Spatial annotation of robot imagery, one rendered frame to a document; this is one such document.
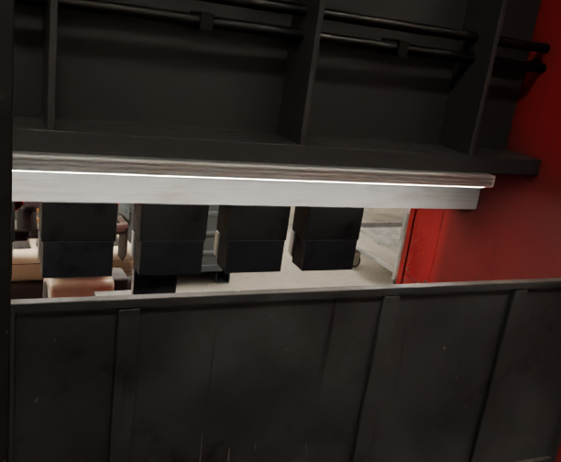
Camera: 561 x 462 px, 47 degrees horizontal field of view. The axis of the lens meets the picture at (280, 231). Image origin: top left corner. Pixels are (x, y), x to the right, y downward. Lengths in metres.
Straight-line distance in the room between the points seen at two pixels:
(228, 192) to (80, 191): 0.32
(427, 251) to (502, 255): 0.31
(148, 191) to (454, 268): 0.91
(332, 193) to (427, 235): 0.51
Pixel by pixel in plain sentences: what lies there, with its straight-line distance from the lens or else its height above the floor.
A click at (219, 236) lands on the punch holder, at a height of 1.24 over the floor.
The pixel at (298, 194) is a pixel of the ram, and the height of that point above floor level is 1.37.
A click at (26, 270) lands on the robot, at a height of 0.74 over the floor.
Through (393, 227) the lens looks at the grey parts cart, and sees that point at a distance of 5.35.
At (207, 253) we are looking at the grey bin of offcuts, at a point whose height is 0.23.
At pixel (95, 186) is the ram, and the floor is 1.37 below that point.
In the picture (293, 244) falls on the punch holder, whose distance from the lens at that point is 1.64.
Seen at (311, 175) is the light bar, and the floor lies 1.46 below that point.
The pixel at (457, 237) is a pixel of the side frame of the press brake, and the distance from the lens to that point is 1.89.
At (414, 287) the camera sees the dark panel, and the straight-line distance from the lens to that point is 1.15.
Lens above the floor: 1.73
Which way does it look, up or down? 17 degrees down
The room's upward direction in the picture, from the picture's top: 8 degrees clockwise
